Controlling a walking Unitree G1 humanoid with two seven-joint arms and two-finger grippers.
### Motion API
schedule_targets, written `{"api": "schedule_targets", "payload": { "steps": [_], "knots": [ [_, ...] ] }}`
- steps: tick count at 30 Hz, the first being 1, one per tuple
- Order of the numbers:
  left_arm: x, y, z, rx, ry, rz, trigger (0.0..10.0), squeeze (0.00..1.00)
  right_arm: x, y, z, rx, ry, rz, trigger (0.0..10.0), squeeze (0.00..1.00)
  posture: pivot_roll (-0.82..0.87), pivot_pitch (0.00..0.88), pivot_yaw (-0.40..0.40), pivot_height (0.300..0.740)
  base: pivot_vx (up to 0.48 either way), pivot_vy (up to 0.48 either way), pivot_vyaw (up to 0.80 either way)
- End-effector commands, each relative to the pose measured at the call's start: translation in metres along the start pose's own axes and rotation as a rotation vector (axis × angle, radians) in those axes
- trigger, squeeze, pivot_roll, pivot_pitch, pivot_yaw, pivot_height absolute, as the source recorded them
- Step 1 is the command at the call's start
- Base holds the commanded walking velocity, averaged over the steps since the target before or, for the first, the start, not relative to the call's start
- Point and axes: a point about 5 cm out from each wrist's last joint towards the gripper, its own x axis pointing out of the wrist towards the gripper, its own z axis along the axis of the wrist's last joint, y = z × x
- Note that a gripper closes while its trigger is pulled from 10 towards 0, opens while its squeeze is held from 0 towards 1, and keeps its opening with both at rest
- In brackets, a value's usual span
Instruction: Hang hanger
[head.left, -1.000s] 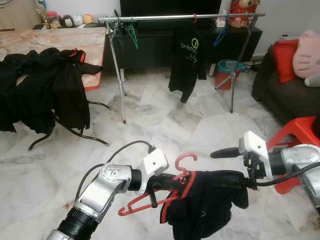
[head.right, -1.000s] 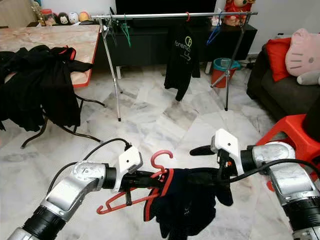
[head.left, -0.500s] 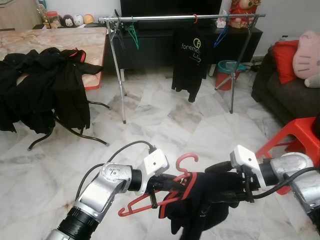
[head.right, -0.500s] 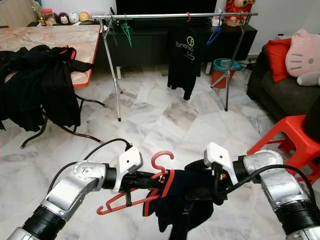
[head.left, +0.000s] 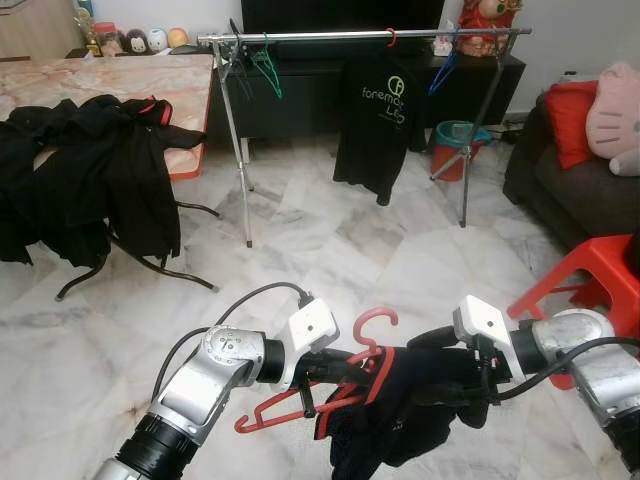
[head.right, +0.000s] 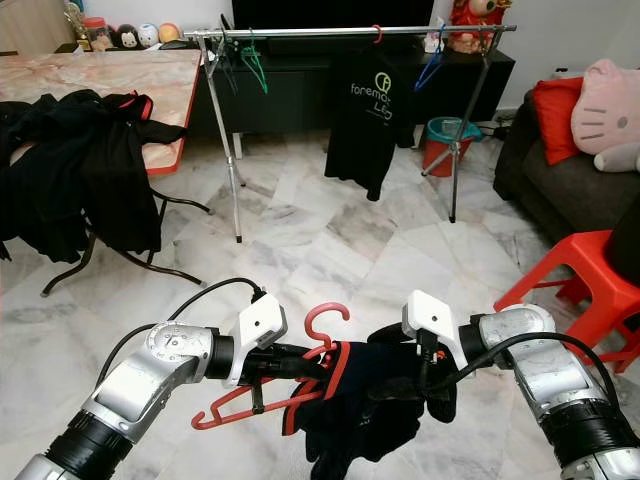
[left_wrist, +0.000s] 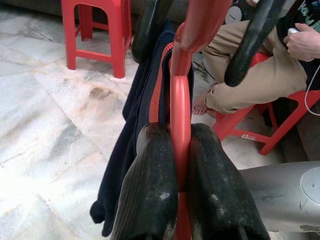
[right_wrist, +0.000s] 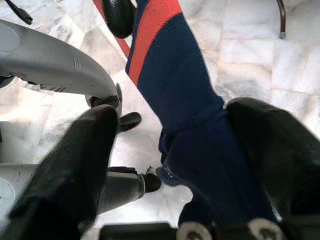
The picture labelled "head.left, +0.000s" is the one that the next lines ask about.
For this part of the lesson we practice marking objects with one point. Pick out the red cushion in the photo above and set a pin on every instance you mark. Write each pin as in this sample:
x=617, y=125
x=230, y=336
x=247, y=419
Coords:
x=570, y=125

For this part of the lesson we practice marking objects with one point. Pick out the marble table with red edge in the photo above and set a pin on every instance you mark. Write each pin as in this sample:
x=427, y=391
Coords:
x=100, y=75

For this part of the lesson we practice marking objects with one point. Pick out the beige wooden cabinet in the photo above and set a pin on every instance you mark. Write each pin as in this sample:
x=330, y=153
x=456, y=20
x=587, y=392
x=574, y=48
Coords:
x=30, y=30

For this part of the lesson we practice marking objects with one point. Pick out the white round toy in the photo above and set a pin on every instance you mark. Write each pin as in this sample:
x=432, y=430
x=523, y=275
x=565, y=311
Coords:
x=157, y=40

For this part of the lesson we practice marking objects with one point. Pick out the black clothes heap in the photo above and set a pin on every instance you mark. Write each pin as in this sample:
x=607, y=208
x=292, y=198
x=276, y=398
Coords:
x=100, y=180

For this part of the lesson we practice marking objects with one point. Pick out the red plastic hanger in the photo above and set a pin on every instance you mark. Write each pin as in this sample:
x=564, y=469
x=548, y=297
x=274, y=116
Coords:
x=391, y=33

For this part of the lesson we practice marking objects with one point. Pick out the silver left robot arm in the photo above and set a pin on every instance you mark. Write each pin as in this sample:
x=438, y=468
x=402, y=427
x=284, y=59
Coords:
x=215, y=375

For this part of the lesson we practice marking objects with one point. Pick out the red hanger with pink hook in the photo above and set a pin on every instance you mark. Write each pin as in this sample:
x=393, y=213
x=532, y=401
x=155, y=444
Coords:
x=375, y=313

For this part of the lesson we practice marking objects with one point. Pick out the green plastic hanger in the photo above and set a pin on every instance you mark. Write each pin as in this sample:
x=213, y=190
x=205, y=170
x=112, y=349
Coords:
x=265, y=62

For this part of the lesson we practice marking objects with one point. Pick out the jar with red lid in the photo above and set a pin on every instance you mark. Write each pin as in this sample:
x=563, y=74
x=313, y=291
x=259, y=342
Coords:
x=105, y=40

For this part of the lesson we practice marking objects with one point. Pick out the red laughing Buddha statue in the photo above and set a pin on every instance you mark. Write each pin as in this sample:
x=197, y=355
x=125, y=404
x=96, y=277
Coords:
x=490, y=15

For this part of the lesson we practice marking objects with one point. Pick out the black television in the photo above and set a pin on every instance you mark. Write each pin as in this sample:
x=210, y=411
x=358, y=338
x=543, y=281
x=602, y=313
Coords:
x=340, y=12

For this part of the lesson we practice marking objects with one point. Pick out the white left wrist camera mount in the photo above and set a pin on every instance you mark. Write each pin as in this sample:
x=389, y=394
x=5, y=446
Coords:
x=312, y=328

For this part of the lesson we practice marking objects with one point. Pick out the metal clothes rack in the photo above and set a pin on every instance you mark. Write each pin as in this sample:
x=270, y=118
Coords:
x=320, y=36

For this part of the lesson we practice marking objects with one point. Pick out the black round toy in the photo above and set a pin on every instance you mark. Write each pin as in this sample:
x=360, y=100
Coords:
x=136, y=42

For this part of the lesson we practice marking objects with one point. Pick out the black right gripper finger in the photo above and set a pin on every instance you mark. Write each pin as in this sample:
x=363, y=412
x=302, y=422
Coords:
x=438, y=338

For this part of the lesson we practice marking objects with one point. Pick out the blue plastic hanger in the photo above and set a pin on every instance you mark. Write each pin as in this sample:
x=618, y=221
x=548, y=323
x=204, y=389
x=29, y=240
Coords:
x=440, y=85

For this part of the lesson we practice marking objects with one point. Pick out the dark brown sofa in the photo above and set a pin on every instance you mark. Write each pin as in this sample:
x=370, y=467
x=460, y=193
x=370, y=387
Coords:
x=570, y=200

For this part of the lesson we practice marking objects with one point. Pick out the red plastic stool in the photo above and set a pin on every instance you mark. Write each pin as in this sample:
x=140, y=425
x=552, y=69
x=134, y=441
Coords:
x=590, y=265

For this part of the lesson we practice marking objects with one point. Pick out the orange round toy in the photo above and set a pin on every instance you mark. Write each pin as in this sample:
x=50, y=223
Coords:
x=177, y=37

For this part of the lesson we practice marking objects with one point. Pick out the white pink tissue box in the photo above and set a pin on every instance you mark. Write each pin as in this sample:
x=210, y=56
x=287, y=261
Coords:
x=442, y=45

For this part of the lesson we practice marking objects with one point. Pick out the red bin with teal bag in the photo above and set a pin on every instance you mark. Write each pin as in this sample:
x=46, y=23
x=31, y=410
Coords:
x=450, y=160

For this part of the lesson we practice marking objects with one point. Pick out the black shirt with green print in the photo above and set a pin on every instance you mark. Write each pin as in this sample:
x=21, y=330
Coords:
x=380, y=150

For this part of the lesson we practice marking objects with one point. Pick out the navy garment with red trim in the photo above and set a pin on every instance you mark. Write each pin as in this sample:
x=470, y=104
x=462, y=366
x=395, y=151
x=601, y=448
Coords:
x=400, y=420

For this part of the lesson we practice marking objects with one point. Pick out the black TV cabinet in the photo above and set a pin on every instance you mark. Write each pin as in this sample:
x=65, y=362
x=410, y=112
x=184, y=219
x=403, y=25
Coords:
x=300, y=110

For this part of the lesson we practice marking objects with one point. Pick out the pink cat face pillow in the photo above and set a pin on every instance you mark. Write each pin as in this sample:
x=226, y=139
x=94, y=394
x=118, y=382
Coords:
x=615, y=110

